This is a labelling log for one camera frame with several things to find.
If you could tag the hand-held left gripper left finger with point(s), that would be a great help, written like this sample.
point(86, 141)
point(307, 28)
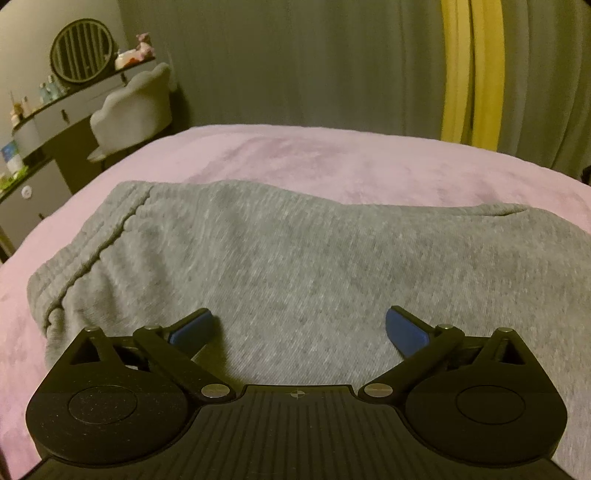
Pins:
point(195, 328)

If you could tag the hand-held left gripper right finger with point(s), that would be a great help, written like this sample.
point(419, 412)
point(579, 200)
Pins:
point(402, 330)

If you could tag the grey pants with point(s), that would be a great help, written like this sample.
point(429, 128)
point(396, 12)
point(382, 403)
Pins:
point(295, 258)

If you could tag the pink fleece blanket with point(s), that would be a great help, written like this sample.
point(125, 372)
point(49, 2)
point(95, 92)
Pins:
point(323, 157)

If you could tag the dark vanity table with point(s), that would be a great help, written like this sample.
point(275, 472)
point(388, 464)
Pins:
point(55, 152)

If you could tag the grey upholstered chair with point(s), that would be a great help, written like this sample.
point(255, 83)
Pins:
point(134, 110)

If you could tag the white blue container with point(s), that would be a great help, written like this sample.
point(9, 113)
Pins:
point(11, 158)

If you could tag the yellow curtain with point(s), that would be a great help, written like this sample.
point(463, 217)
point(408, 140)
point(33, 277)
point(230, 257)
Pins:
point(471, 69)

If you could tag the cluster of cosmetic bottles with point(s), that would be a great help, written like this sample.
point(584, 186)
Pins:
point(50, 90)

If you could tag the pink plush toy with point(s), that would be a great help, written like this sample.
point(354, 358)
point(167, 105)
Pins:
point(138, 50)

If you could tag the grey curtain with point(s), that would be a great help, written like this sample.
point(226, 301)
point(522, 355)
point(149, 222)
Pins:
point(300, 60)

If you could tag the round vanity mirror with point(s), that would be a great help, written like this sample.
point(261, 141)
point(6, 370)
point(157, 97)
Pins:
point(83, 50)

